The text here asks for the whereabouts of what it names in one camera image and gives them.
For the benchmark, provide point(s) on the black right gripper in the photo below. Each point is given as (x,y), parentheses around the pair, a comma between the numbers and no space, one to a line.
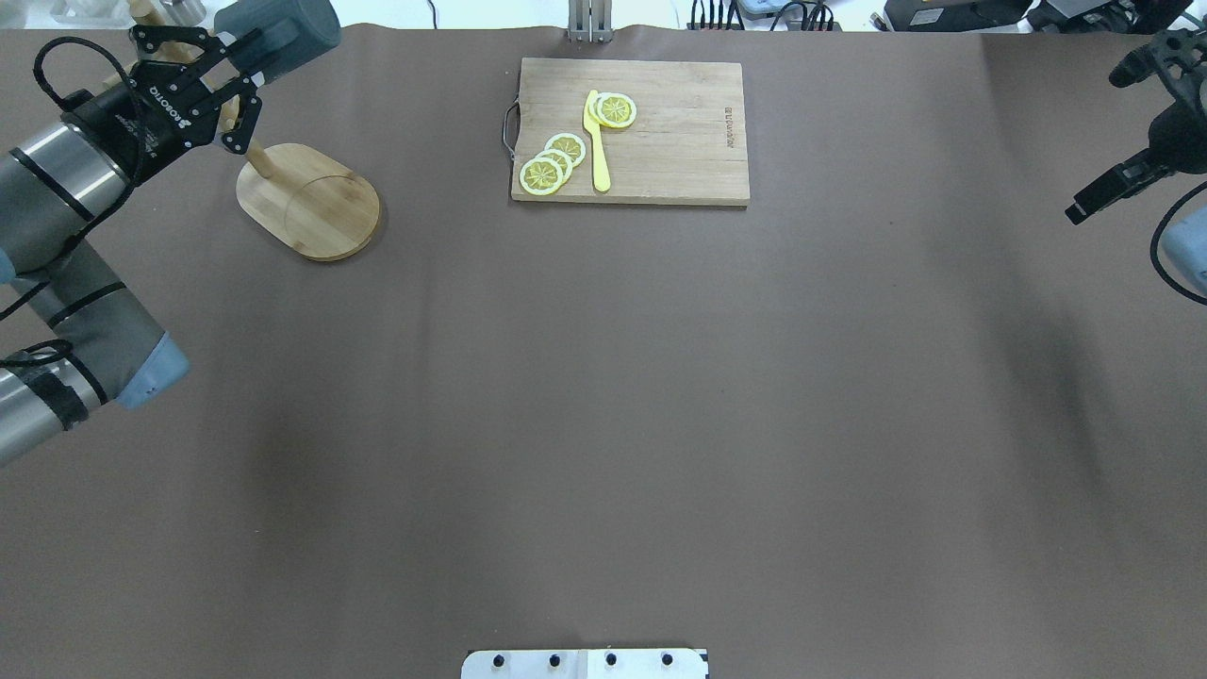
(1181,124)

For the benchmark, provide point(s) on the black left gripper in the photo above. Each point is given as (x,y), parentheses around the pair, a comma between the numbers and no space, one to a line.
(121,120)

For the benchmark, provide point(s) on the blue cup with green inside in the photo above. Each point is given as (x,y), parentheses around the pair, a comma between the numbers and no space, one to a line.
(273,38)

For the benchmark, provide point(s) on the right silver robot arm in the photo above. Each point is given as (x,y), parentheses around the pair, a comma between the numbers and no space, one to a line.
(1177,251)

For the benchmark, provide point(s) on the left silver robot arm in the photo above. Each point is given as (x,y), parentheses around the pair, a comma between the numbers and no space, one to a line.
(105,347)

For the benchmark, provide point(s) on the small metal cup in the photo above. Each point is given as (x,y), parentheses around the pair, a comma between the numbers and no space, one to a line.
(184,12)

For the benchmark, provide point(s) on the wooden cup storage rack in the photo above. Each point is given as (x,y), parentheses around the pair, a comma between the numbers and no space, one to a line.
(307,200)

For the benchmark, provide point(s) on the lemon slice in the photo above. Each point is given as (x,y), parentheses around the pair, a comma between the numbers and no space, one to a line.
(570,145)
(561,162)
(613,109)
(537,182)

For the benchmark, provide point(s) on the black power strip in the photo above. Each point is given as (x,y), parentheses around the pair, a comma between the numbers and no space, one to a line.
(792,16)

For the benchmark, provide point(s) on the yellow plastic knife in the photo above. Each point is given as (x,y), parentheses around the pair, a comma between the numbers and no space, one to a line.
(601,178)

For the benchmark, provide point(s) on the wooden cutting board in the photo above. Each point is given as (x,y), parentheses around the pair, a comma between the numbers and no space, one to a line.
(688,146)

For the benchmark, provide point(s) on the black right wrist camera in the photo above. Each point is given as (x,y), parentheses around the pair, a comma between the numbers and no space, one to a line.
(1176,56)

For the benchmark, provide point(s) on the aluminium frame post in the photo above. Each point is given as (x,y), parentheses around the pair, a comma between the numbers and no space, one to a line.
(590,21)

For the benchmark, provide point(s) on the white column with base plate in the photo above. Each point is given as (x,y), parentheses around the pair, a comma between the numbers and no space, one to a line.
(587,663)

